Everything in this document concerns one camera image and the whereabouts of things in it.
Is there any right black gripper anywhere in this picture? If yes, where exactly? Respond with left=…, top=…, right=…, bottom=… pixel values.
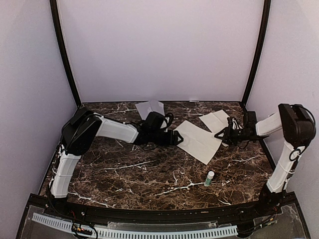
left=215, top=124, right=250, bottom=146

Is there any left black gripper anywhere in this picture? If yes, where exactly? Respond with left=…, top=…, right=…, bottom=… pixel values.
left=151, top=130, right=184, bottom=146

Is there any beige letter paper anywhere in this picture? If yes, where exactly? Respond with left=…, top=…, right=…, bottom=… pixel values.
left=175, top=120, right=221, bottom=165

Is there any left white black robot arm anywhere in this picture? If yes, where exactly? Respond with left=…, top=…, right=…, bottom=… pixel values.
left=48, top=107, right=184, bottom=217

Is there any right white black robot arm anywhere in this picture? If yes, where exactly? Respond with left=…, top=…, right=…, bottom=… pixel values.
left=214, top=104, right=316, bottom=195

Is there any grey envelope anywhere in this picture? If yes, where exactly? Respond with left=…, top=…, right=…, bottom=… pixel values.
left=135, top=100, right=165, bottom=120

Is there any green glue stick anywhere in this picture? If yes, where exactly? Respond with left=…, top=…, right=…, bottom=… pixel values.
left=204, top=171, right=215, bottom=187

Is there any small circuit board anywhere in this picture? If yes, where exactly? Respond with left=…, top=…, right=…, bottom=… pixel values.
left=71, top=224, right=93, bottom=237

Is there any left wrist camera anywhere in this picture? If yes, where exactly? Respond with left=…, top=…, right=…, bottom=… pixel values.
left=160, top=113, right=174, bottom=131

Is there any black front rail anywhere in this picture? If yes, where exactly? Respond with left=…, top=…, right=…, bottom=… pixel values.
left=27, top=193, right=297, bottom=225

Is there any right black frame post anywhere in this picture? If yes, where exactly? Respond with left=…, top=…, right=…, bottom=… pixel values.
left=241, top=0, right=271, bottom=106

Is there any black frame post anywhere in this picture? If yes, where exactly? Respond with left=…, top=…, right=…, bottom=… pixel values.
left=241, top=0, right=271, bottom=106
left=49, top=0, right=82, bottom=107

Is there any white slotted cable duct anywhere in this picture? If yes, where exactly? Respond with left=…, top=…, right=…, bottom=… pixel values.
left=32, top=213, right=238, bottom=239

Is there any left black frame post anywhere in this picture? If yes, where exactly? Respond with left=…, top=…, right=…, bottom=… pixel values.
left=49, top=0, right=82, bottom=107

